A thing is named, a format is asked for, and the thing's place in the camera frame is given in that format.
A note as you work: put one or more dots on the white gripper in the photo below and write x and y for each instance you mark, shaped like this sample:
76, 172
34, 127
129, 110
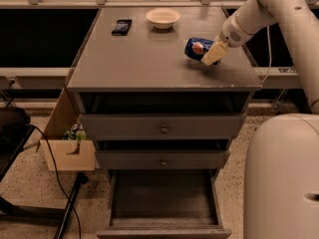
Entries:
231, 34

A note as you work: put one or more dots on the blue pepsi can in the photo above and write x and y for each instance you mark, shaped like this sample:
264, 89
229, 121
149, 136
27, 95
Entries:
196, 48

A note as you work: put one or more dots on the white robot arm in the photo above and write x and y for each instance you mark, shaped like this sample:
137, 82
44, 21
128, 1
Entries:
281, 179

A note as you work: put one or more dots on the grey drawer cabinet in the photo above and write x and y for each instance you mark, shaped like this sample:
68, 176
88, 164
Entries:
147, 73

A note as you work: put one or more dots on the grey top drawer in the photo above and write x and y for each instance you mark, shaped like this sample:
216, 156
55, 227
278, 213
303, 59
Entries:
158, 127

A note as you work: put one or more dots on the grey drawer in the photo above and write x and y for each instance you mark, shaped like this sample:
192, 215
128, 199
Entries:
163, 204
158, 127
161, 159

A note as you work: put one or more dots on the grey middle drawer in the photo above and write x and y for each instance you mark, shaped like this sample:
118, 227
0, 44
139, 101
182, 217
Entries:
161, 159

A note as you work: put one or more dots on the grey bottom drawer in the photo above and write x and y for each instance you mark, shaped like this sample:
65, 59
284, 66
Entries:
163, 204

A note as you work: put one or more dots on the white bowl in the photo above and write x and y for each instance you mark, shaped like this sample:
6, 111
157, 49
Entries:
163, 18

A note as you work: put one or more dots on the dark blue snack packet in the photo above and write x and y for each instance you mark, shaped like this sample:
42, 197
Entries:
122, 27

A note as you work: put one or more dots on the green snack bags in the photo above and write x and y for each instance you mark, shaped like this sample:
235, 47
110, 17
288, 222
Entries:
75, 132

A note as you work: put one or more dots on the wooden box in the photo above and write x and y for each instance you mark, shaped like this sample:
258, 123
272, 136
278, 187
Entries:
65, 147

